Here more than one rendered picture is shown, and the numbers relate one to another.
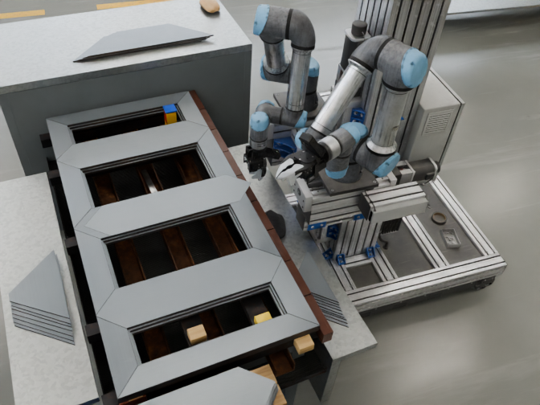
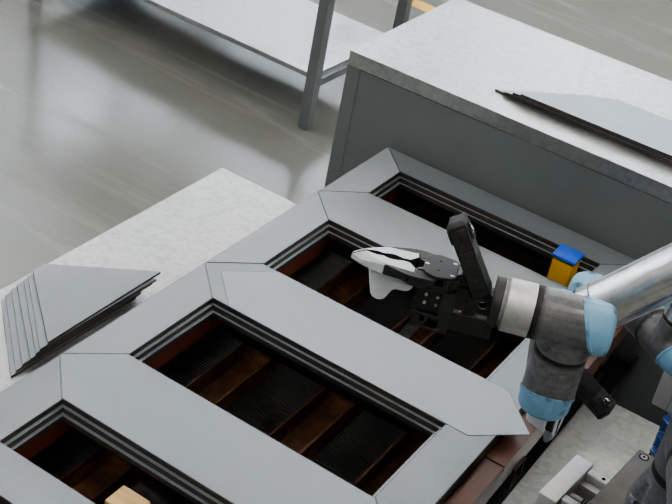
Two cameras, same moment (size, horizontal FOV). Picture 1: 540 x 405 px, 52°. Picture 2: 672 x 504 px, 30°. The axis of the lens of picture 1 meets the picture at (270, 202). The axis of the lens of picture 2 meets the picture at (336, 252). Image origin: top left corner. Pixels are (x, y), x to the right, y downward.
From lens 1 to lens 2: 1.24 m
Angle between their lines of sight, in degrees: 43
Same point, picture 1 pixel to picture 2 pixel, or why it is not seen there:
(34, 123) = (372, 147)
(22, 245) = (146, 246)
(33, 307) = (39, 297)
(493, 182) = not seen: outside the picture
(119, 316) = (79, 380)
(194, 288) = (209, 449)
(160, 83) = (606, 216)
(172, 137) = not seen: hidden behind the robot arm
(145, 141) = not seen: hidden behind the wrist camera
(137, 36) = (639, 122)
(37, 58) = (457, 59)
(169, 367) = (21, 483)
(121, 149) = (417, 245)
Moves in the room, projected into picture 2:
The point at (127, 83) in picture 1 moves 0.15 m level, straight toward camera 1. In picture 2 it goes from (547, 177) to (513, 194)
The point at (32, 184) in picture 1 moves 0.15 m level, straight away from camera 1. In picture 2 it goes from (267, 206) to (296, 183)
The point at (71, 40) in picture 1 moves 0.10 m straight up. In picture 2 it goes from (538, 72) to (547, 38)
